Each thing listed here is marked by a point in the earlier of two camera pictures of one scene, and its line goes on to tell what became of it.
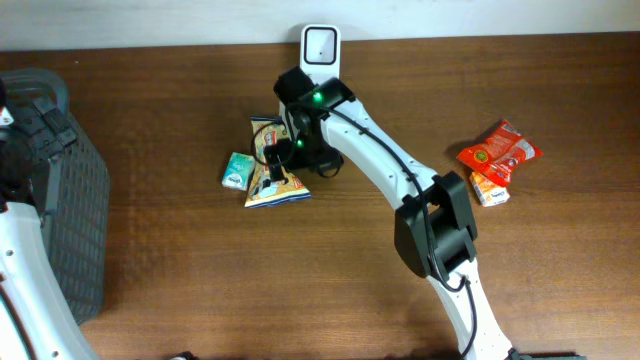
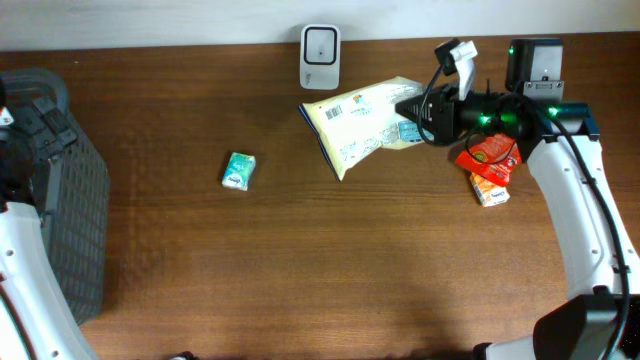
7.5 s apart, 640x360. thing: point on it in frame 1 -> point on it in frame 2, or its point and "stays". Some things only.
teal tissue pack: x=238 y=171 stays
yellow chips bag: x=261 y=190 -> x=350 y=123
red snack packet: x=497 y=155 stays
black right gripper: x=331 y=159 -> x=442 y=113
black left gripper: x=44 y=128 stays
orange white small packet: x=488 y=193 stays
